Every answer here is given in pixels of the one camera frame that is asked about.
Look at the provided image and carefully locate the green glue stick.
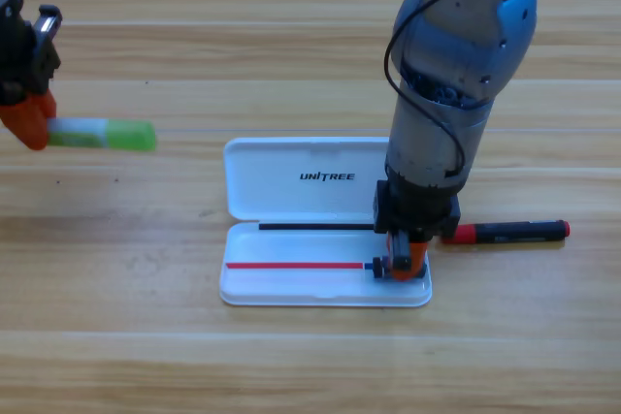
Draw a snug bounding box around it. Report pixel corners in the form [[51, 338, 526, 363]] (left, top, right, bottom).
[[47, 117, 157, 152]]

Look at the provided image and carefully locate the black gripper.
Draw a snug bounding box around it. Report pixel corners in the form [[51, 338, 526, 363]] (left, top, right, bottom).
[[373, 178, 461, 283], [0, 1, 63, 151]]

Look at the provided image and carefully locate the white Unitree pencil case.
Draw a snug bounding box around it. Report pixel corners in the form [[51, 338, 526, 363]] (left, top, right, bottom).
[[218, 136, 433, 308]]

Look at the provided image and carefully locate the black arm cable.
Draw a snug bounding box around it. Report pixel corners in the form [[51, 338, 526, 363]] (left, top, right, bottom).
[[383, 0, 516, 180]]

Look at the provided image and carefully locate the red and black marker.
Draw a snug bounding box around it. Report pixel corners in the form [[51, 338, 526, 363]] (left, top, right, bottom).
[[440, 219, 572, 246]]

